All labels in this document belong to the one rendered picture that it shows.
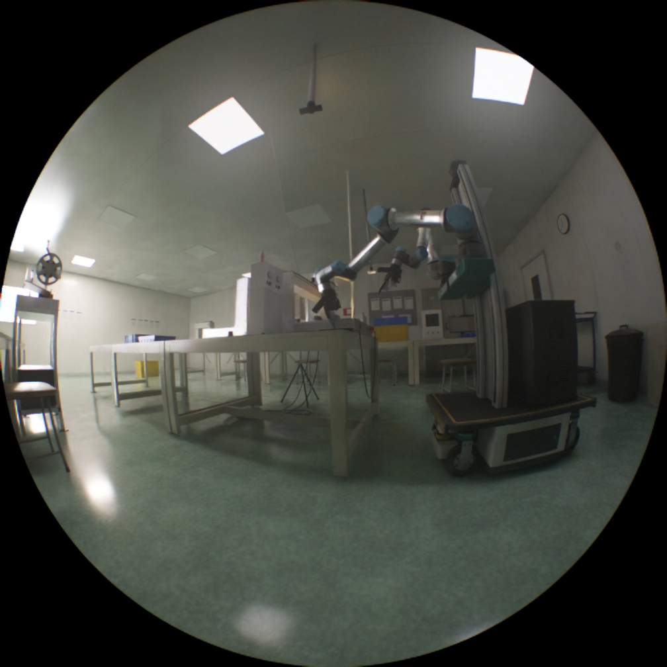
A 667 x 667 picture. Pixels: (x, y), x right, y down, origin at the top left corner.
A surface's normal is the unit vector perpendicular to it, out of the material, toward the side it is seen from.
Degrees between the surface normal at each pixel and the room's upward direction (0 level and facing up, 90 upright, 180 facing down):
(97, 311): 90
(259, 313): 90
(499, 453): 90
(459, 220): 92
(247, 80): 180
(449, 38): 180
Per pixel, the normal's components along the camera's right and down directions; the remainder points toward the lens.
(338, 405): -0.31, -0.05
